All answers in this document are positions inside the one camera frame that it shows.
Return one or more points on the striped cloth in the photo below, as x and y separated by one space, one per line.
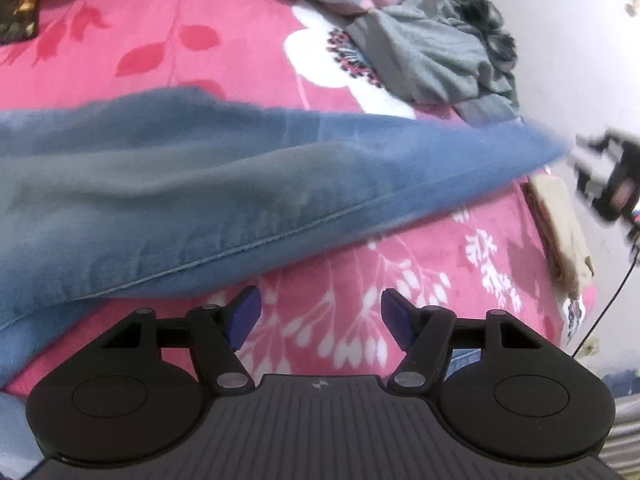
622 425

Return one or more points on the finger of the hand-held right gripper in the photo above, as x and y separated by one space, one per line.
590 142
585 175

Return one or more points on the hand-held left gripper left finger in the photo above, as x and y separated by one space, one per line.
245 317

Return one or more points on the grey garment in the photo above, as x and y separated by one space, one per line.
425 60

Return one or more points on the blue denim jeans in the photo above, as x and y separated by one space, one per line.
150 35

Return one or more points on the black smartphone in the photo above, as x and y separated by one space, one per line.
17 10

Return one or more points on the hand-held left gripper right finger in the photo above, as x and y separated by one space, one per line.
397 320

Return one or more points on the folded beige pants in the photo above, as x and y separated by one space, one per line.
562 240

